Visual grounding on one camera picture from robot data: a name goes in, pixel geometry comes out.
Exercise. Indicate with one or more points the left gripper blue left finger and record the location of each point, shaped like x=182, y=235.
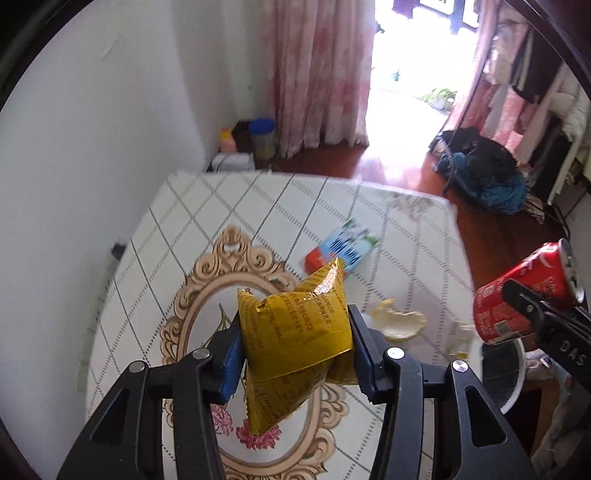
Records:
x=223, y=371

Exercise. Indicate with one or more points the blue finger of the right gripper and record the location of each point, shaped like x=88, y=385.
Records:
x=534, y=314

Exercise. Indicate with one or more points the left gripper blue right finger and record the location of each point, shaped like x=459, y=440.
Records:
x=369, y=346

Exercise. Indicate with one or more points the red cola can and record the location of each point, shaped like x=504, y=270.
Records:
x=548, y=275

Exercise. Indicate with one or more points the white yellow wrapper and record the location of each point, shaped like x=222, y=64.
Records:
x=460, y=340

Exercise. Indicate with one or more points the yellow snack bag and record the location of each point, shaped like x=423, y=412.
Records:
x=293, y=342

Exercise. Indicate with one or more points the white round trash bin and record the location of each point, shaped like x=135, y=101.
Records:
x=504, y=372

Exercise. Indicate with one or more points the yellow fruit peel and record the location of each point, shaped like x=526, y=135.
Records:
x=395, y=325

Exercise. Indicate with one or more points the light blue bed blanket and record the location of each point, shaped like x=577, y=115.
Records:
x=572, y=396

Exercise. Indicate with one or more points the blue milk carton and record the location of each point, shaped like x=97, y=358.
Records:
x=352, y=242

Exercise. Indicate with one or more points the patterned white tablecloth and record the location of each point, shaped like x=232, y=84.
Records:
x=206, y=236

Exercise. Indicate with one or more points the blue and black clothes pile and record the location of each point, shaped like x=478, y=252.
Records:
x=482, y=169

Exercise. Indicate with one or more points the black clothes rack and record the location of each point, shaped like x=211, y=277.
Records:
x=468, y=111

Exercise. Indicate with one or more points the hanging clothes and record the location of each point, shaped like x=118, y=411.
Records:
x=537, y=108

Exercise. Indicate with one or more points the orange cap bottle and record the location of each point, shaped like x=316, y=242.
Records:
x=227, y=142

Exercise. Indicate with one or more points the blue lid plastic jar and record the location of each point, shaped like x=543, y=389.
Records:
x=262, y=132

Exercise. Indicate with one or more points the pink floral curtain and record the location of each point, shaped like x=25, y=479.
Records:
x=319, y=61

